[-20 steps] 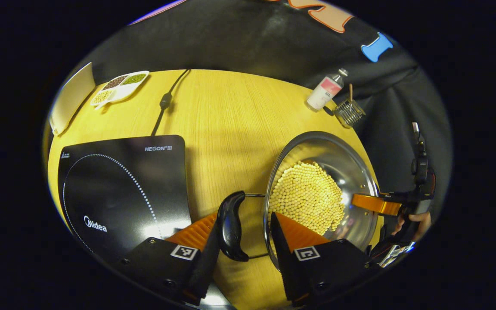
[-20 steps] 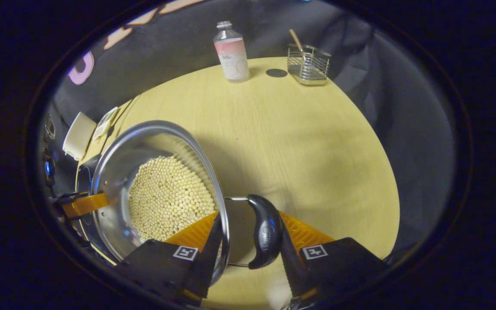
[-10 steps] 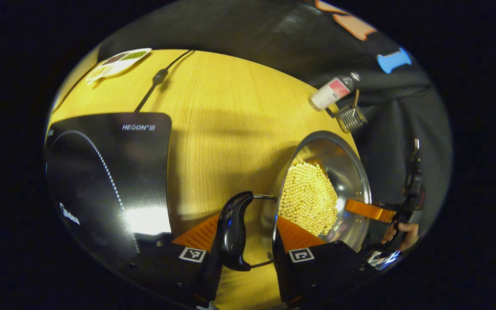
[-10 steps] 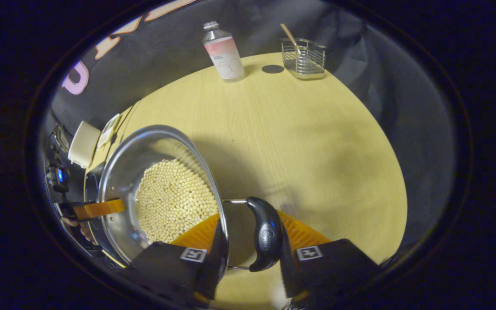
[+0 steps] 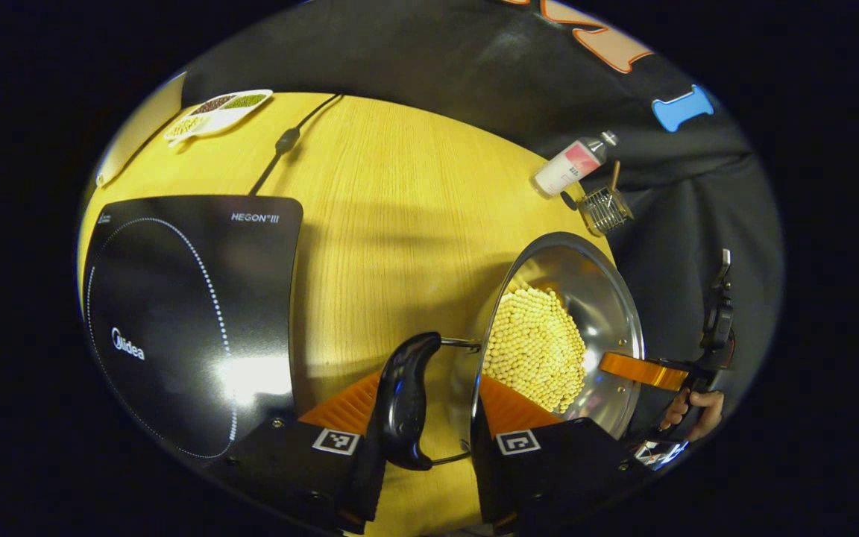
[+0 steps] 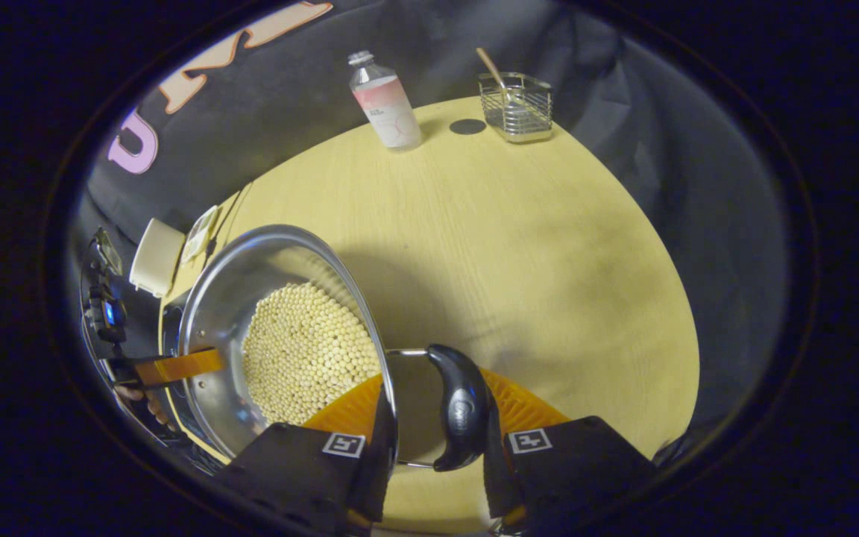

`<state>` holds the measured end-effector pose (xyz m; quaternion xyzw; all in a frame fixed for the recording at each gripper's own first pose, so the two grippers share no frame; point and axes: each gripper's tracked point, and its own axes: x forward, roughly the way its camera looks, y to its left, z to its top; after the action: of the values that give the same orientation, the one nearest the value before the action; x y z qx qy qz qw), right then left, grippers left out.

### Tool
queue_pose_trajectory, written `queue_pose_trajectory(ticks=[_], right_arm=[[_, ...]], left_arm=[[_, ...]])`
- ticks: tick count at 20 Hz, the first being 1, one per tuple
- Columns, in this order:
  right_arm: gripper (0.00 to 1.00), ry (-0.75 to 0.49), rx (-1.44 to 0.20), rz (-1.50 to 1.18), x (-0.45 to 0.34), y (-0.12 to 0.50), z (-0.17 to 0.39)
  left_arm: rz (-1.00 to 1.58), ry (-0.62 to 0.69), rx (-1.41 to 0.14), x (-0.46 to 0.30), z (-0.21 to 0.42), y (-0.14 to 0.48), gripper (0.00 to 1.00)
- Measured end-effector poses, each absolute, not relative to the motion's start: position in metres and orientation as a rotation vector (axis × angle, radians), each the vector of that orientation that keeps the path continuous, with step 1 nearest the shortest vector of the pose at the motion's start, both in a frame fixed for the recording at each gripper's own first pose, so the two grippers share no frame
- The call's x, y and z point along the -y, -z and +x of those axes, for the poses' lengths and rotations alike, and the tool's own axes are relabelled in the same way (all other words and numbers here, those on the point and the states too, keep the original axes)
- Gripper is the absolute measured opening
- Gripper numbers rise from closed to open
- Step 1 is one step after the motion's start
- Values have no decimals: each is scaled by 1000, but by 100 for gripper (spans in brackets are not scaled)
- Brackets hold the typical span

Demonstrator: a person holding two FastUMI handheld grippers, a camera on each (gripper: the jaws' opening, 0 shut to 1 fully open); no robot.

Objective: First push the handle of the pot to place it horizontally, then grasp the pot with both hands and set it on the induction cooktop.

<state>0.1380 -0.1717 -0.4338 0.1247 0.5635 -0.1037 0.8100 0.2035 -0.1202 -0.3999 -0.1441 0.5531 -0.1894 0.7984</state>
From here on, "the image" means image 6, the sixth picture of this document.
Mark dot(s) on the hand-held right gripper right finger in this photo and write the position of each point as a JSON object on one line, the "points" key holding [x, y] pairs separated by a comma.
{"points": [[586, 462]]}

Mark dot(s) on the white toaster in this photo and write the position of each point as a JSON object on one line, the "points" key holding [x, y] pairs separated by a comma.
{"points": [[155, 257]]}

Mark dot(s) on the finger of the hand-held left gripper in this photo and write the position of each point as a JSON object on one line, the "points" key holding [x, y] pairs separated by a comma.
{"points": [[176, 367]]}

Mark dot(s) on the clear bottle with pink label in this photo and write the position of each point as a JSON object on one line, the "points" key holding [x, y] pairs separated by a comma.
{"points": [[388, 104]]}

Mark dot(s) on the heap of soybeans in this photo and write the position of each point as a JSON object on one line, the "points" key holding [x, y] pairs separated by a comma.
{"points": [[310, 350]]}

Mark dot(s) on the black backdrop cloth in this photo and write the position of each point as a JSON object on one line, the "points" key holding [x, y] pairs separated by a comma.
{"points": [[265, 89]]}

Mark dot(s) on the black induction cooktop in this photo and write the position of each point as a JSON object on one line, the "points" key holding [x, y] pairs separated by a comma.
{"points": [[170, 328]]}

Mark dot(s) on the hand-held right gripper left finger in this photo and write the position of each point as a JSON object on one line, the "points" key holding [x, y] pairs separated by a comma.
{"points": [[288, 462]]}

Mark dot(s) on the wooden stick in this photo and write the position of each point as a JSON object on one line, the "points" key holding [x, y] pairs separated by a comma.
{"points": [[493, 71]]}

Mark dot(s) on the white divided dish with beans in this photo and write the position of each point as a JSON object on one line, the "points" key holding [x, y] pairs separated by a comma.
{"points": [[200, 233]]}

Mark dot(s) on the small black disc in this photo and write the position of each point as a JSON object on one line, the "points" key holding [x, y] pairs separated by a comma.
{"points": [[467, 127]]}

